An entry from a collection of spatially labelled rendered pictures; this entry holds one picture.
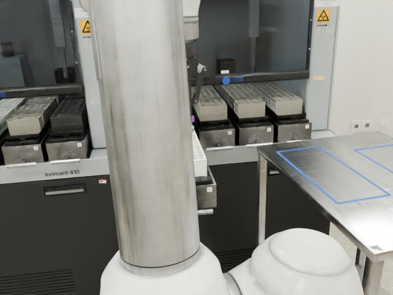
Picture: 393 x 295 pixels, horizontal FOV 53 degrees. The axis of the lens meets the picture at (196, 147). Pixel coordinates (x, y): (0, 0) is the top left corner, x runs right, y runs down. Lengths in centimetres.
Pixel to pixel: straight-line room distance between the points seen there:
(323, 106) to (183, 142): 130
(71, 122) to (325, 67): 100
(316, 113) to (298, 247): 119
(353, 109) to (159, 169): 272
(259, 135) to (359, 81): 161
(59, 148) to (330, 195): 95
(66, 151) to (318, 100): 100
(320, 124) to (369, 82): 141
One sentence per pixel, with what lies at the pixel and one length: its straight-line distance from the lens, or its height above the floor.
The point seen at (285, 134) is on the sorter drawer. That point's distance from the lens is 158.
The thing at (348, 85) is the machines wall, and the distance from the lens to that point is 302.
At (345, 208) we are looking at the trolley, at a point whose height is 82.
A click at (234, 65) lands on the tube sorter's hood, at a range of 153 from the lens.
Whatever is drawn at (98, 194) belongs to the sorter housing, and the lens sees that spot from 157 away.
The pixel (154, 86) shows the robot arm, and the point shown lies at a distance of 41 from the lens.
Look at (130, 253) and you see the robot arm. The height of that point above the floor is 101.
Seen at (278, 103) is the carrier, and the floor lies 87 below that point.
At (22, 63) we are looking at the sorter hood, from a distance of 154.
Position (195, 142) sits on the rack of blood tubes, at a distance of 123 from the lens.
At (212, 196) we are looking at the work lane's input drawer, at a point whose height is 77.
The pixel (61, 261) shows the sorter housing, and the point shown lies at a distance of 175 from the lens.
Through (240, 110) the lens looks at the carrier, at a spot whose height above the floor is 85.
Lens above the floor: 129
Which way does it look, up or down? 21 degrees down
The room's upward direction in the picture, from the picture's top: 2 degrees counter-clockwise
